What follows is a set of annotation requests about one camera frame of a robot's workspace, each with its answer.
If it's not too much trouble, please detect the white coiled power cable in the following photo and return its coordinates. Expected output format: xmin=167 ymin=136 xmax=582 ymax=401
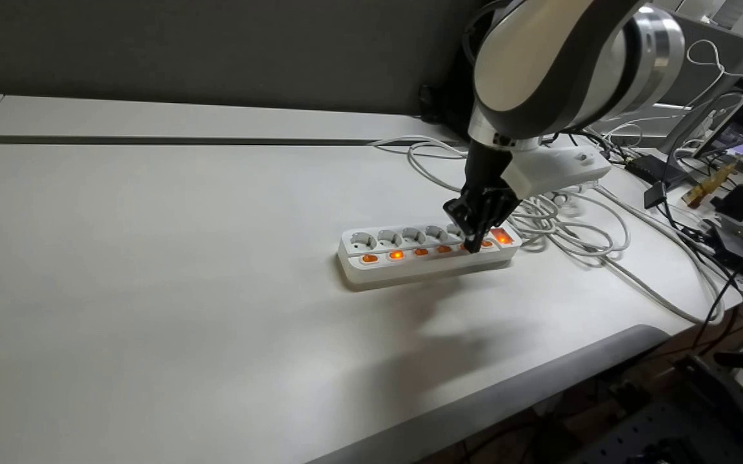
xmin=375 ymin=136 xmax=727 ymax=328

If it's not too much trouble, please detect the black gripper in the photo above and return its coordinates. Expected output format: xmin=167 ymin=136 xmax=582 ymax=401
xmin=444 ymin=145 xmax=519 ymax=252

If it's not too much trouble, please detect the white six-socket power strip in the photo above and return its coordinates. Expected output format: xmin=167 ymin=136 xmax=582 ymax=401
xmin=336 ymin=223 xmax=522 ymax=288

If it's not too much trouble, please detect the black cable on desk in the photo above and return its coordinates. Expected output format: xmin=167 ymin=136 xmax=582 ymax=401
xmin=646 ymin=177 xmax=743 ymax=346

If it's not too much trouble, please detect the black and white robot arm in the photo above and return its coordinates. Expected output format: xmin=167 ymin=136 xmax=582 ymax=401
xmin=444 ymin=0 xmax=686 ymax=252

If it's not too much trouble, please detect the grey desk partition panel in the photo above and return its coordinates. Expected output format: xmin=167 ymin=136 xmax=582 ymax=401
xmin=0 ymin=0 xmax=486 ymax=111

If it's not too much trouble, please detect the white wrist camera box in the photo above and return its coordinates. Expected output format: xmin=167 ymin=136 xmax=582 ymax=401
xmin=504 ymin=136 xmax=612 ymax=198

